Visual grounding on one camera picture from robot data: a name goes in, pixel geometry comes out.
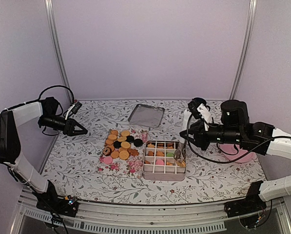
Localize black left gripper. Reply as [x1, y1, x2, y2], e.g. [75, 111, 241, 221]
[40, 114, 88, 136]

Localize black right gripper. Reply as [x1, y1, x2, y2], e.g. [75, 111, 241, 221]
[180, 119, 243, 151]

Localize silver white tongs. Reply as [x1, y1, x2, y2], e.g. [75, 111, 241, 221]
[174, 109, 190, 167]

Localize pink sandwich cookie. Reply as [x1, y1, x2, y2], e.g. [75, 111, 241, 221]
[155, 159, 164, 165]
[103, 156, 113, 165]

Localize orange leaf cookie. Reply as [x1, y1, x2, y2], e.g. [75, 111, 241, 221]
[147, 143, 155, 148]

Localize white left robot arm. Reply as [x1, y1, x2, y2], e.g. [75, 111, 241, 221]
[0, 97, 88, 212]

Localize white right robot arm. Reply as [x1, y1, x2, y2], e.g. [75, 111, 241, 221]
[180, 97, 291, 213]

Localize pink plate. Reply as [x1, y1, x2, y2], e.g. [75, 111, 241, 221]
[219, 144, 256, 163]

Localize black sandwich cookie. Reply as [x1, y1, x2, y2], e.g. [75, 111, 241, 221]
[133, 138, 143, 147]

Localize pink divided cookie tin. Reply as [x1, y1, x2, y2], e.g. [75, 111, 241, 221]
[143, 140, 187, 182]

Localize floral rectangular tray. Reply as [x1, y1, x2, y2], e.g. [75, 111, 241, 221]
[96, 129, 148, 178]

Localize silver tin lid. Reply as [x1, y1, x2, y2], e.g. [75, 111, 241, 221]
[128, 104, 165, 128]

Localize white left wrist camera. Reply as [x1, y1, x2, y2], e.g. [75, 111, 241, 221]
[64, 101, 82, 120]

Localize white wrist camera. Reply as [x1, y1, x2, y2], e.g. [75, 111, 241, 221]
[188, 97, 212, 131]
[64, 101, 82, 120]

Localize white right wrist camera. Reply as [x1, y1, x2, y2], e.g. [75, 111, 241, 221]
[188, 97, 212, 131]

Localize front aluminium rail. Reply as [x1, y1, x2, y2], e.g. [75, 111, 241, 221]
[10, 189, 291, 234]

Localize left aluminium frame post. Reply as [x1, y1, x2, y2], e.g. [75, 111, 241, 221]
[44, 0, 70, 88]

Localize aluminium frame post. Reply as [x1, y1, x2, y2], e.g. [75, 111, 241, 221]
[229, 0, 257, 99]
[44, 0, 70, 88]

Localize right aluminium frame post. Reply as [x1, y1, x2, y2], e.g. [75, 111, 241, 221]
[229, 0, 257, 99]

